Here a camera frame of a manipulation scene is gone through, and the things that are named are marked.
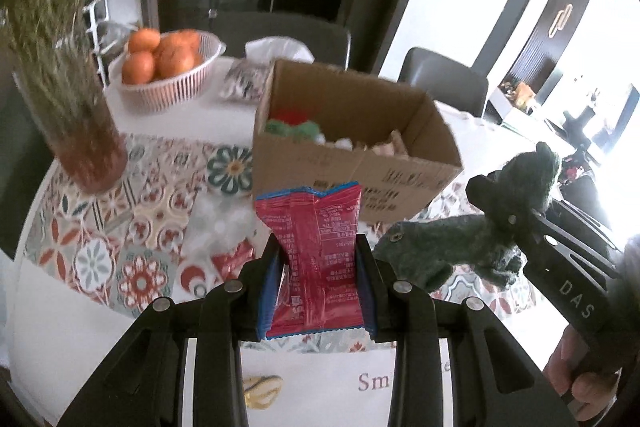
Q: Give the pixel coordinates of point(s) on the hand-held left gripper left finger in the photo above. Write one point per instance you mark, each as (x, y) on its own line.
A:
(265, 302)

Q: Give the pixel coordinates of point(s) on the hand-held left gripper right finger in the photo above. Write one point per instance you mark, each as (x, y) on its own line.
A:
(375, 292)

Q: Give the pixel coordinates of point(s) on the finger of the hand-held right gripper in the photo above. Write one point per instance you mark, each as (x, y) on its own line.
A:
(396, 237)
(495, 194)

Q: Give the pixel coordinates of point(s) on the green knitted cloth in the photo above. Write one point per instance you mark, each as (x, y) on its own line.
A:
(450, 247)

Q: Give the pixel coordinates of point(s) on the red snack packet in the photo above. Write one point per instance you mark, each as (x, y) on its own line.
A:
(315, 257)
(231, 259)

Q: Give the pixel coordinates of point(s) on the orange snack packet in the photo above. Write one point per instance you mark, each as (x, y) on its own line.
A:
(392, 144)

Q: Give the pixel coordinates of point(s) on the white plush toy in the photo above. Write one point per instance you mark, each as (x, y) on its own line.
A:
(337, 142)

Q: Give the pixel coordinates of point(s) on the brown cardboard box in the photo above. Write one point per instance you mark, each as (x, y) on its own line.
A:
(310, 162)

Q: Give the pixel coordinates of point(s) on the red green plush toy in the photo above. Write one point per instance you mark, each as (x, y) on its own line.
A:
(290, 127)

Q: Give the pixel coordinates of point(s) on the person's right hand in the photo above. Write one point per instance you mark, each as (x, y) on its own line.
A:
(557, 367)

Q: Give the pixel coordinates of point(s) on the white media cabinet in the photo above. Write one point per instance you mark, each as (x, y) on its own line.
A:
(520, 117)

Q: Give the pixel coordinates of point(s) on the clear plastic bag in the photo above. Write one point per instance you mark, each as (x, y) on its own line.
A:
(215, 222)

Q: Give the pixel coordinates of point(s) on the dark grey chair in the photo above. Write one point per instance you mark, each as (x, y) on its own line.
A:
(445, 77)
(280, 27)

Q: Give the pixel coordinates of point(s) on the patterned table runner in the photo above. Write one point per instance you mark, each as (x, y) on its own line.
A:
(145, 227)

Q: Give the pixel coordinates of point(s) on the grey door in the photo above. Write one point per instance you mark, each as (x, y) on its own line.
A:
(515, 7)

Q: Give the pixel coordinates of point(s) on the white plastic bag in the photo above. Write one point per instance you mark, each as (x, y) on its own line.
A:
(277, 49)

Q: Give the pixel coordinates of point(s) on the white plastic fruit basket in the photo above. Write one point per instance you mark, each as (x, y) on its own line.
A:
(165, 92)

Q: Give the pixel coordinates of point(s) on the glass vase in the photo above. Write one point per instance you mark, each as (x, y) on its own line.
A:
(85, 147)

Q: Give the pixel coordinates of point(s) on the orange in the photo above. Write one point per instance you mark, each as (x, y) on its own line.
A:
(187, 37)
(144, 41)
(137, 68)
(175, 58)

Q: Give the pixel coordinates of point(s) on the white shoe rack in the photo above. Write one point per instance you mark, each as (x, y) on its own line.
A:
(100, 32)

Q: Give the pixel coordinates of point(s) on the dried flower bouquet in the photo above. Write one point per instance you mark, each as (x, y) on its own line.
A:
(45, 7)

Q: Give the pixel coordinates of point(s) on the dark slatted wall panel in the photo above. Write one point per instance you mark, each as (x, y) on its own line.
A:
(560, 22)

